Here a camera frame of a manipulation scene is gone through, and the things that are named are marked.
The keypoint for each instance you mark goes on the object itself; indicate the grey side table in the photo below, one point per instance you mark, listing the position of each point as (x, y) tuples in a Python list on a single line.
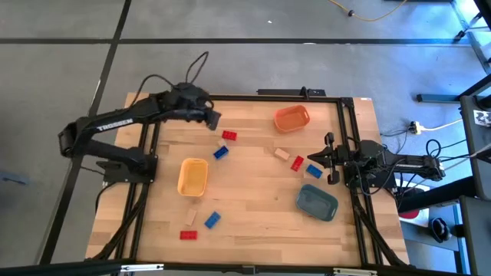
[(475, 153)]

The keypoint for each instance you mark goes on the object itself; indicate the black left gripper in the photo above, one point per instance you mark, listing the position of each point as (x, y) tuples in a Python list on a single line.
[(184, 101)]

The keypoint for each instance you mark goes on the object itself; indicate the teal plastic bin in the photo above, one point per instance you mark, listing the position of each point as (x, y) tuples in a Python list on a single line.
[(316, 203)]

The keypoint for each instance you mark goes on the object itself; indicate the black diagonal beam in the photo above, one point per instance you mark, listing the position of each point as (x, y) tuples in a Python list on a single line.
[(437, 195)]

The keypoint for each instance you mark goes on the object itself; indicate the light grey shelf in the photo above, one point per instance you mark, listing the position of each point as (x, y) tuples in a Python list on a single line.
[(422, 234)]

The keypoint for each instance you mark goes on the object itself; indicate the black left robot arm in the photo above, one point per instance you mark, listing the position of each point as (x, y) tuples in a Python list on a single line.
[(111, 124)]

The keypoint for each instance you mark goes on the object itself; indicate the black aluminium table frame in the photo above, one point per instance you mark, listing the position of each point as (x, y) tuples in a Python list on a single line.
[(268, 98)]

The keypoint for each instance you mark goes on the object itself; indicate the orange plastic bin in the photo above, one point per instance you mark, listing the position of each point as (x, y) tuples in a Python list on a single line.
[(291, 119)]

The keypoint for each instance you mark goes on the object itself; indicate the black rig beam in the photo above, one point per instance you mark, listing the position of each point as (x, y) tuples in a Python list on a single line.
[(57, 268)]

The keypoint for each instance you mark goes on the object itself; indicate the red stool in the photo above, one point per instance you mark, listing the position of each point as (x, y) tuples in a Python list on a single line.
[(409, 214)]

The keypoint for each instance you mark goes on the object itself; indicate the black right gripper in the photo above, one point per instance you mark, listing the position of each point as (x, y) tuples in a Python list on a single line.
[(339, 156)]

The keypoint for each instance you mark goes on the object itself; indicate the white power strip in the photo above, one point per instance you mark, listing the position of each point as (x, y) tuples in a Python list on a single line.
[(415, 127)]

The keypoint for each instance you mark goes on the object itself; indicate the grey cabinet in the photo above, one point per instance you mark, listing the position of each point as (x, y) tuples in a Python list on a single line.
[(475, 237)]

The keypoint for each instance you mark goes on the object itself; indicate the red toy brick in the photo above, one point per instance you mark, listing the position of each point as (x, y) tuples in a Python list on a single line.
[(229, 135), (297, 163), (188, 235)]

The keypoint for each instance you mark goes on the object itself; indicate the plain wooden block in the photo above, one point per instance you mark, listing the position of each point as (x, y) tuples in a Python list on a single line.
[(190, 217), (282, 154), (222, 143)]

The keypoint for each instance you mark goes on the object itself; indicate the dark floor bar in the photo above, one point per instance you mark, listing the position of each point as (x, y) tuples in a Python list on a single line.
[(437, 98)]

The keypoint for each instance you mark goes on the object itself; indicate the metal cart frame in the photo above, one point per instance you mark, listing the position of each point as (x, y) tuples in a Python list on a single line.
[(477, 48)]

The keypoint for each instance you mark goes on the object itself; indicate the black rounded device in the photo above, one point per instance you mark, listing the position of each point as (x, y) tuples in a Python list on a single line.
[(440, 229)]

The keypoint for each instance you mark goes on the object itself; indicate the blue toy brick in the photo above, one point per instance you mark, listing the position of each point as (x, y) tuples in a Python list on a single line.
[(314, 171), (212, 220), (221, 152)]

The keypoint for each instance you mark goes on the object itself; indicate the yellow plastic bin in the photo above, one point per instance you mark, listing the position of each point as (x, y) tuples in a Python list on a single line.
[(192, 178)]

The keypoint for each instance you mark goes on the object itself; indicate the black-white marker tag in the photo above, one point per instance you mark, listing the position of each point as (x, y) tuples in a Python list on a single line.
[(482, 117)]

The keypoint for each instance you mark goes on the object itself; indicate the black flat bar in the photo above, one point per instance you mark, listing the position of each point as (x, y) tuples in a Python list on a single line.
[(284, 92)]

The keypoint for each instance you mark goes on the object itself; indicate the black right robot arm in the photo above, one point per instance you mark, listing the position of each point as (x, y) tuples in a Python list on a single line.
[(414, 166)]

